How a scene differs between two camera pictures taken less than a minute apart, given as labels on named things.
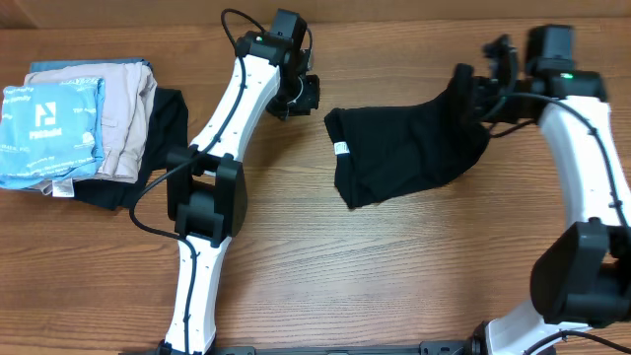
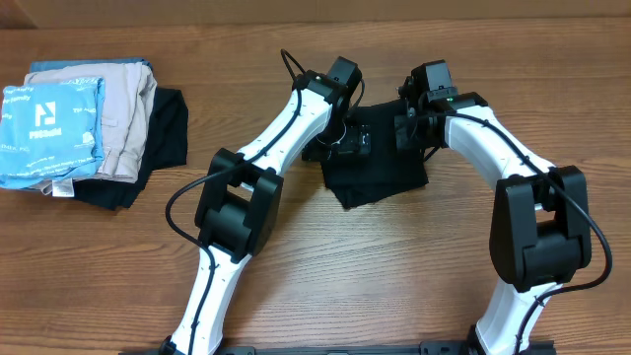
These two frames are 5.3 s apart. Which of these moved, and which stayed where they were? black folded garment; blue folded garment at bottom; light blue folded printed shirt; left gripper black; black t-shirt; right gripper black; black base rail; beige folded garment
Moved: black t-shirt; left gripper black; right gripper black
Stayed: blue folded garment at bottom; light blue folded printed shirt; beige folded garment; black base rail; black folded garment
